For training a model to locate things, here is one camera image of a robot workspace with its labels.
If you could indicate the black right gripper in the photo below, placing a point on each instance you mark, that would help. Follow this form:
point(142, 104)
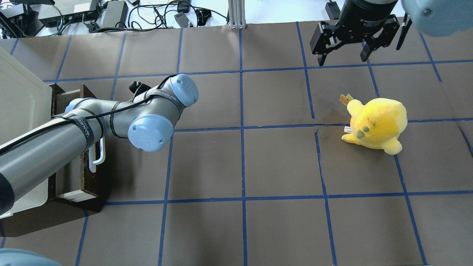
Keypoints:
point(360, 16)

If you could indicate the white drawer handle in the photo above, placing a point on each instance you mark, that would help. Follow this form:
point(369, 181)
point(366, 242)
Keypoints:
point(96, 155)

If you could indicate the dark brown wooden drawer cabinet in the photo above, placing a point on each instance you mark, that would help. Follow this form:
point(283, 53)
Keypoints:
point(71, 193)

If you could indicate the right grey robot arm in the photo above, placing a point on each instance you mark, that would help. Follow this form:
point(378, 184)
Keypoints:
point(437, 18)

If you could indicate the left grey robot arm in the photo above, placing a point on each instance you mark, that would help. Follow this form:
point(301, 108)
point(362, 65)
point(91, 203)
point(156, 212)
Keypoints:
point(147, 121)

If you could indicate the yellow plush dinosaur toy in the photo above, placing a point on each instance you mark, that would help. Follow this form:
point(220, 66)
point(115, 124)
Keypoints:
point(376, 124)

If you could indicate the black power adapter brick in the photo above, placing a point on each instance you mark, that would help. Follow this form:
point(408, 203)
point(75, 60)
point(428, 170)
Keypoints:
point(115, 14)

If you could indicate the cream plastic storage box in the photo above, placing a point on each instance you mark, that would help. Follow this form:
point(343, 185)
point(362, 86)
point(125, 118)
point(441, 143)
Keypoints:
point(26, 120)

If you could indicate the aluminium frame post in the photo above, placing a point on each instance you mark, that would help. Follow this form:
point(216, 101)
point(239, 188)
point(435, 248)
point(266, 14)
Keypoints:
point(236, 14)

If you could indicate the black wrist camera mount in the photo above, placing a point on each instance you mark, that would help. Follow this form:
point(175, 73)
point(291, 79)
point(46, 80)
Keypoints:
point(138, 88)

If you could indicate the black network switch box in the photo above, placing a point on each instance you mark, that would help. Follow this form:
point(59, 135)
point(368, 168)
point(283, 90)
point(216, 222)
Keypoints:
point(64, 11)

